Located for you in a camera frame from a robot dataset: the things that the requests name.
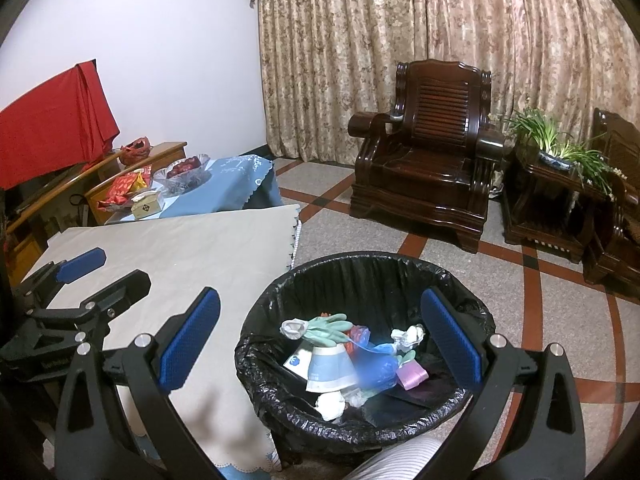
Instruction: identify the blue plastic bag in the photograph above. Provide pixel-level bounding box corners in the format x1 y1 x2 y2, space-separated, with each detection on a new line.
357 342 401 391

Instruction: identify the wooden television cabinet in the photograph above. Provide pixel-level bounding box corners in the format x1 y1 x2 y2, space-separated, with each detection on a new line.
5 141 188 286

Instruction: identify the red cloth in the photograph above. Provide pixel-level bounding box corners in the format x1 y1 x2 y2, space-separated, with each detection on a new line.
0 60 121 191

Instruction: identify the glass snack dish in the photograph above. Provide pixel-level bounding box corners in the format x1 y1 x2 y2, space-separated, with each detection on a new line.
97 195 133 213

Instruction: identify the green rubber glove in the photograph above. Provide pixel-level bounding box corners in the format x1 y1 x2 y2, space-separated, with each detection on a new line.
300 313 353 348

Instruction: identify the beige patterned curtain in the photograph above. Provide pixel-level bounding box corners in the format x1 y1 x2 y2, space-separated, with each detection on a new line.
248 0 640 181

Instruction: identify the grey tablecloth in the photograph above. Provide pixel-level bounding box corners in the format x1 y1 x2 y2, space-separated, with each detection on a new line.
20 203 302 468

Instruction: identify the blue scalloped table cover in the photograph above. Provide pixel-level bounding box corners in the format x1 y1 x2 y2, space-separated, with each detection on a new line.
125 430 281 480

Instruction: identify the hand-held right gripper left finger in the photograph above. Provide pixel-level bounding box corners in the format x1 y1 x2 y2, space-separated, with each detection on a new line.
54 287 223 480

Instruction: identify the white and blue box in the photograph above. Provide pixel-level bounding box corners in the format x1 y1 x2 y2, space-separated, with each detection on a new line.
283 347 316 378

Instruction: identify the glass fruit bowl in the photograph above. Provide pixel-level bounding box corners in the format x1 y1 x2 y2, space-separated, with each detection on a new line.
152 152 212 193

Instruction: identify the green potted plant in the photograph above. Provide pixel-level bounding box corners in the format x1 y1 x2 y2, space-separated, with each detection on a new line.
505 107 626 196

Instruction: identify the blue and white paper cup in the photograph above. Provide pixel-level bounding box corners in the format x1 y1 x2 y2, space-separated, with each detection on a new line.
306 342 357 393

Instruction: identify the red plastic bag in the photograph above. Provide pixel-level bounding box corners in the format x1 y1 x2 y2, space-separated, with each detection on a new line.
118 136 152 165

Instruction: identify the dark wooden side table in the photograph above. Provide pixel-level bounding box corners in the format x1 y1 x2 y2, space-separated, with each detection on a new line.
501 142 613 263

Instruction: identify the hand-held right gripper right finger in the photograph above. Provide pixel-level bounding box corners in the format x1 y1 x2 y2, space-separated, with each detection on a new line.
420 287 587 480

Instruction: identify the blue tablecloth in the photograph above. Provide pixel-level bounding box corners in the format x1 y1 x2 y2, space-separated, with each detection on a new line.
107 155 282 221

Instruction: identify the cream tissue box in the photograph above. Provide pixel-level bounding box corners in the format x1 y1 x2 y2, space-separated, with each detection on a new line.
131 190 166 220

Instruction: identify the dark wooden armchair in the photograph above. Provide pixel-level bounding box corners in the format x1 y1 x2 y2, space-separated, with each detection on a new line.
347 60 503 253
582 107 640 303

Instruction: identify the black television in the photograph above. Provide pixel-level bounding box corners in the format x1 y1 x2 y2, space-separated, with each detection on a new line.
5 160 86 221

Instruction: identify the pink sponge with white string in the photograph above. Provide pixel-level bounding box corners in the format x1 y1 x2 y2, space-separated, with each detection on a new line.
397 362 430 391

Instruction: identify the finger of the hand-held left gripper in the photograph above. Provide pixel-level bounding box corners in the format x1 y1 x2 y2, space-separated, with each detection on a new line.
27 269 152 347
20 247 107 313

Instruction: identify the red patterned snack packet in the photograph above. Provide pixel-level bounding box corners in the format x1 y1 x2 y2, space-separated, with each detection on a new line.
96 170 151 211

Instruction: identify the person's striped clothing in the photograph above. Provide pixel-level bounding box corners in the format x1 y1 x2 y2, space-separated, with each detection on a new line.
345 435 451 480

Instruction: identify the waste bin with black bag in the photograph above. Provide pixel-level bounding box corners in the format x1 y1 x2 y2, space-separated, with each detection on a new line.
235 252 496 466

